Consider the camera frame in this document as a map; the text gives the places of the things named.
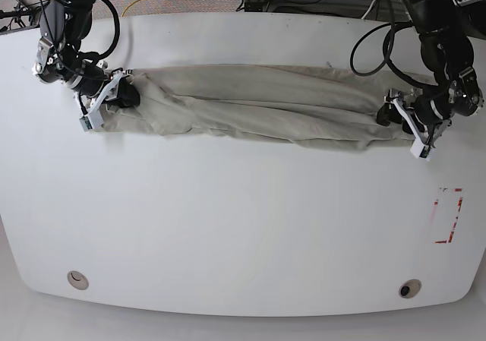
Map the right table grommet hole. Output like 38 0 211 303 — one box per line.
399 279 421 299

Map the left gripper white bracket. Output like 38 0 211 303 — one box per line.
376 88 452 159

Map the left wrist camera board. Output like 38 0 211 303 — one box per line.
418 147 434 161

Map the beige T-shirt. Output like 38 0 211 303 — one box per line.
101 65 416 151

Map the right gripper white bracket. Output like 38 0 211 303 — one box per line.
77 70 140 131

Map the table grommet hole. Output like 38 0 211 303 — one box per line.
399 279 421 299
67 270 89 291

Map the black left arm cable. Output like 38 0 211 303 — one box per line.
349 0 415 77

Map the red tape rectangle marking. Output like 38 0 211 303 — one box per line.
430 188 464 245

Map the left table grommet hole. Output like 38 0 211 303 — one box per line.
67 270 89 291

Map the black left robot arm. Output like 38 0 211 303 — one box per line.
377 0 484 159

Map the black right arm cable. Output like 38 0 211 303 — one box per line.
79 0 122 61

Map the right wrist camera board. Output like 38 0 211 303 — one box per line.
79 116 93 132

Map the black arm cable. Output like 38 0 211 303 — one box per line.
349 0 415 77
79 0 122 61

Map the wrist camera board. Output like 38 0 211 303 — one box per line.
418 147 434 161
79 116 93 132

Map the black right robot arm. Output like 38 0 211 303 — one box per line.
33 0 140 131

